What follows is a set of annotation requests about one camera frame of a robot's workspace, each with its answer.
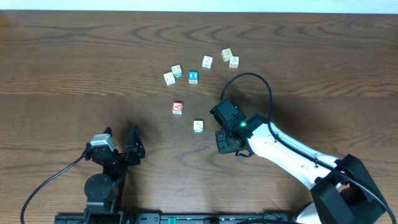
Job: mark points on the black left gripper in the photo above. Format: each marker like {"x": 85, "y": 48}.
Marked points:
{"x": 130, "y": 160}

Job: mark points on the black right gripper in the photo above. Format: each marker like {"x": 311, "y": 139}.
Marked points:
{"x": 223, "y": 146}

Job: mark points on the wooden block green letter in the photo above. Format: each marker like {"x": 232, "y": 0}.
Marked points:
{"x": 169, "y": 78}

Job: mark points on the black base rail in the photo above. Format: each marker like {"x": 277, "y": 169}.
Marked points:
{"x": 156, "y": 218}

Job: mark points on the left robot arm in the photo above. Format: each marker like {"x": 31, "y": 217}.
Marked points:
{"x": 104, "y": 190}

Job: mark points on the wooden block red A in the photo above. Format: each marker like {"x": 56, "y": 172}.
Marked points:
{"x": 177, "y": 107}

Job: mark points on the wooden block yellow side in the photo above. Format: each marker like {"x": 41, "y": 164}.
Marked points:
{"x": 226, "y": 54}

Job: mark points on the wooden block blue X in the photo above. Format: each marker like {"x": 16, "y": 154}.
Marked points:
{"x": 193, "y": 77}

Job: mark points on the wooden block green side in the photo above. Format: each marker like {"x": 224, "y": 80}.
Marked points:
{"x": 177, "y": 71}

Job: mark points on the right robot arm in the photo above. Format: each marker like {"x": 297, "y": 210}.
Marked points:
{"x": 342, "y": 190}

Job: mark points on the wooden block green edge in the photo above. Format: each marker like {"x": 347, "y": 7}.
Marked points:
{"x": 198, "y": 126}

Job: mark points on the wooden block umbrella drawing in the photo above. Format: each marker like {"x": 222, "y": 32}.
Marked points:
{"x": 207, "y": 62}

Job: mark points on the wooden block red side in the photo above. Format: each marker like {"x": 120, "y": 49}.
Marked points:
{"x": 234, "y": 62}

